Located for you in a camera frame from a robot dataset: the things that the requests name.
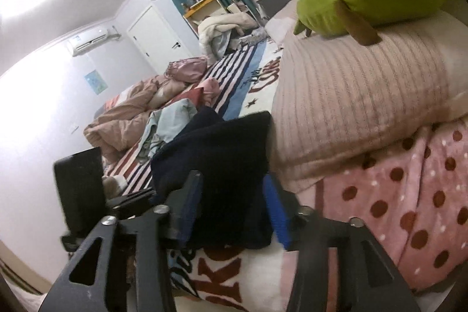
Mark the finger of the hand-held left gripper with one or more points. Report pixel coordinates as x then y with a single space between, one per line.
131 204

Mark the striped printed blanket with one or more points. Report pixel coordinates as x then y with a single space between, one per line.
237 78

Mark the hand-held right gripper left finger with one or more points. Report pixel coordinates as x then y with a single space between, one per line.
188 217

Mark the navy sweater with planet print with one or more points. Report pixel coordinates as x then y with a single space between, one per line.
219 158

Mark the pink folded garment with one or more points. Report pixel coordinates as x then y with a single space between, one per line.
210 89

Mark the pink quilted satin cloth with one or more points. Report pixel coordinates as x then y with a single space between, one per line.
186 69

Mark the yellow cabinet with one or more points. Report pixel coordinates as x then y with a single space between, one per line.
204 6

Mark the white air conditioner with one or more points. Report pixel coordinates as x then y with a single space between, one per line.
91 41

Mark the white door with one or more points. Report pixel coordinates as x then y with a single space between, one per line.
157 34

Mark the light blue garment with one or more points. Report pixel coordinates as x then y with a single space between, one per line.
161 125

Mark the dark grey dresser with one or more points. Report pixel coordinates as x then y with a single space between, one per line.
278 3

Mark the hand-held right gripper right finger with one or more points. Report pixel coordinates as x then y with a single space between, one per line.
278 220

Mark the pink comforter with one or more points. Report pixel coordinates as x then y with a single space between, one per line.
120 118

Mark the pink ribbed pillow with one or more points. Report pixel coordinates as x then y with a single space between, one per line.
347 96

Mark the pink polka dot blanket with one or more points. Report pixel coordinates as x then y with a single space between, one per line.
402 206

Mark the beige duvet pile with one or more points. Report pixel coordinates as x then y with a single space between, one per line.
219 27

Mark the beige fleece cloth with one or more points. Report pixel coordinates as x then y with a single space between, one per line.
114 184

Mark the small teal wall poster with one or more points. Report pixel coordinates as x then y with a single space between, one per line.
96 81

